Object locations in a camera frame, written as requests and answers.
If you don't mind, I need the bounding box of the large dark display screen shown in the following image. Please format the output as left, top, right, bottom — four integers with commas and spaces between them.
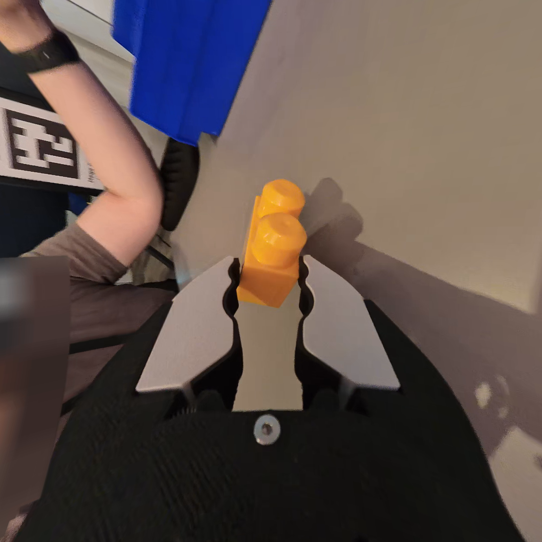
0, 185, 70, 259

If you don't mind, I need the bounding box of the blue plastic bin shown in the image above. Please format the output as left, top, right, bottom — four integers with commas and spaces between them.
111, 0, 272, 147

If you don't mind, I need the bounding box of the person's left forearm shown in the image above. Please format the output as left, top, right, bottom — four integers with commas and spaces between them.
27, 59, 165, 268

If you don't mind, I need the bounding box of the black-white marker sign stand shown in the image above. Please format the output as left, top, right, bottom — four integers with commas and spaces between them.
0, 87, 106, 197

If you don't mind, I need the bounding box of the yellow two-stud block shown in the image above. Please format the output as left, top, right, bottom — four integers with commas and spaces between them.
236, 179, 307, 308

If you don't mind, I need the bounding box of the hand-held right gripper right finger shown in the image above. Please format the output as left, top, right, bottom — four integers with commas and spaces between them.
293, 254, 401, 407

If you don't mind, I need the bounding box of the black wrist band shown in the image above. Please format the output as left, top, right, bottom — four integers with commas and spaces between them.
10, 29, 82, 76

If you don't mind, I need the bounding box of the person's left hand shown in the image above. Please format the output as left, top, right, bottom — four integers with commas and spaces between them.
0, 0, 55, 52

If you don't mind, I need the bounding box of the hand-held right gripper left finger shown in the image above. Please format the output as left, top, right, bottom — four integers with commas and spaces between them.
135, 256, 244, 407

